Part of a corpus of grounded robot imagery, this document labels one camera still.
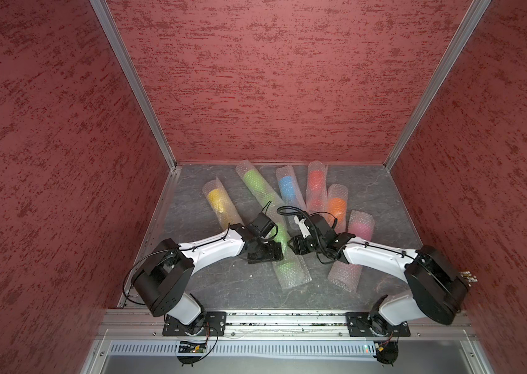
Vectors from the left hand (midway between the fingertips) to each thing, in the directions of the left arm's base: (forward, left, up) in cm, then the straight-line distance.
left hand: (272, 263), depth 84 cm
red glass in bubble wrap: (+26, -19, +4) cm, 32 cm away
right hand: (+7, -8, 0) cm, 11 cm away
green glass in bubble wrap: (+30, +4, +3) cm, 31 cm away
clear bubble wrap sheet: (-4, -7, +5) cm, 9 cm away
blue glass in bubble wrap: (+32, -7, +4) cm, 33 cm away
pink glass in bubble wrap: (-6, -26, +3) cm, 27 cm away
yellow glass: (+21, +20, +3) cm, 29 cm away
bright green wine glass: (+8, -3, +4) cm, 10 cm away
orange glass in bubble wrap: (+27, -28, +5) cm, 39 cm away
